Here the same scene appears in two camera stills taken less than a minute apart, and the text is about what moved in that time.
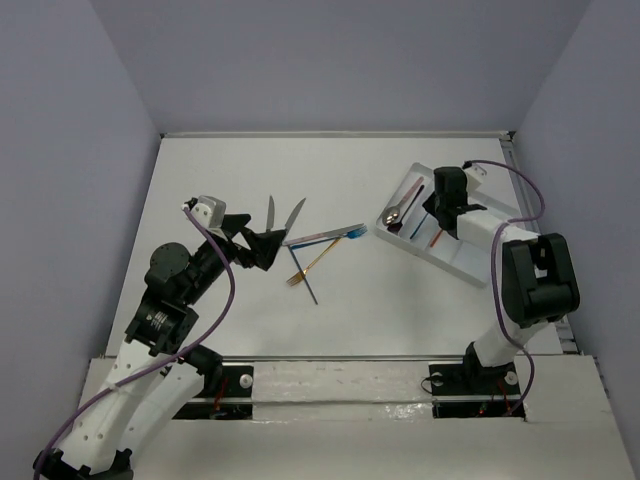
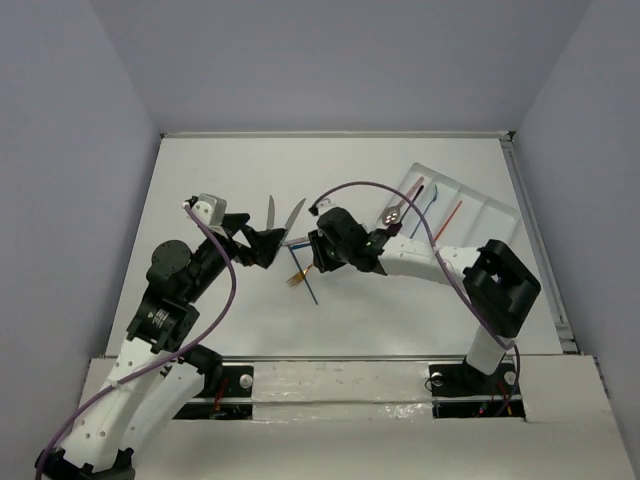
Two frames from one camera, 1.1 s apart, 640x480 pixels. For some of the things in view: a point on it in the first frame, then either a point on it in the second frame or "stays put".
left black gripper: (239, 240) stays put
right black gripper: (431, 203) -> (318, 239)
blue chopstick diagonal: (302, 275) stays put
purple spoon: (397, 227) stays put
